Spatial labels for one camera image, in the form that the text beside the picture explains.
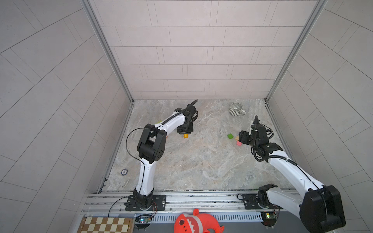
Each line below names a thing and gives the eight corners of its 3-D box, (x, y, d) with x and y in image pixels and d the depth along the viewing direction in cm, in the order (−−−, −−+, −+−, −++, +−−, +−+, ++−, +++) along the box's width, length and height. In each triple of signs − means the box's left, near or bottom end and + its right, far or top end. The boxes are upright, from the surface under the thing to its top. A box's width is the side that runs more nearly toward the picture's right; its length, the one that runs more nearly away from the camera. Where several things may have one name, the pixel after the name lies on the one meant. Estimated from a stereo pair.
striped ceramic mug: (230, 117, 107) (232, 112, 103) (228, 107, 113) (230, 102, 109) (243, 117, 108) (245, 112, 103) (240, 107, 114) (243, 102, 109)
